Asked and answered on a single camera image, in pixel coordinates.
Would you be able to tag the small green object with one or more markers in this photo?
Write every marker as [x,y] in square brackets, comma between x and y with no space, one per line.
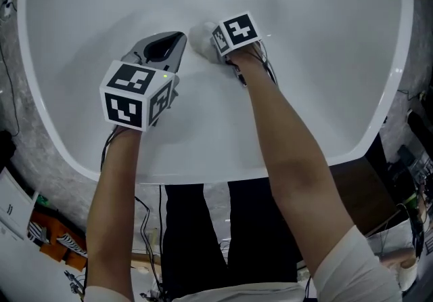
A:
[42,200]

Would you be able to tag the person's black trousers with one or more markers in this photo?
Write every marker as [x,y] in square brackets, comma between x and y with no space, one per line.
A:
[189,233]

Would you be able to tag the person's white shirt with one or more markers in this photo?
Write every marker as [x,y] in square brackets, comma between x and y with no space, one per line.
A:
[348,260]

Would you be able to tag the person's left forearm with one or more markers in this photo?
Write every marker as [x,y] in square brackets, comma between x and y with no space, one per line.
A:
[111,212]

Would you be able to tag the white cardboard box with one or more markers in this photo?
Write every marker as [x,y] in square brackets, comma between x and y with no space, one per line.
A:
[15,206]

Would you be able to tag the large white board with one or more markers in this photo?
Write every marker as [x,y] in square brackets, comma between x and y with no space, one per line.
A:
[34,277]

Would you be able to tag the orange bag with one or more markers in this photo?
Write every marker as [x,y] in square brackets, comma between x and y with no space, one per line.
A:
[50,250]

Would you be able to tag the dark brown wooden box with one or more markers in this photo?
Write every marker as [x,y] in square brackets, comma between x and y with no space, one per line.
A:
[365,192]

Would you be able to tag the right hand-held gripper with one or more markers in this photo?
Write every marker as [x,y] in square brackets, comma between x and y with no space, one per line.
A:
[240,31]

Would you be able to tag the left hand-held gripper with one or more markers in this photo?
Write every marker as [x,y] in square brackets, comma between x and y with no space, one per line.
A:
[128,97]

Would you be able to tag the black white striped cloth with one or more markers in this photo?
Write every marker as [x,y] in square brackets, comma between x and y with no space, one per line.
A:
[72,244]

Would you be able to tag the black bag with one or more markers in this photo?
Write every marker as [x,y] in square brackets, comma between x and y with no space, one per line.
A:
[6,151]

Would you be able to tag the white bathtub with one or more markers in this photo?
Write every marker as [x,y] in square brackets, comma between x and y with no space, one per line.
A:
[220,124]

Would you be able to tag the person's right forearm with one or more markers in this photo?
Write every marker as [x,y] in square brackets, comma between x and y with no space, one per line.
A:
[291,158]

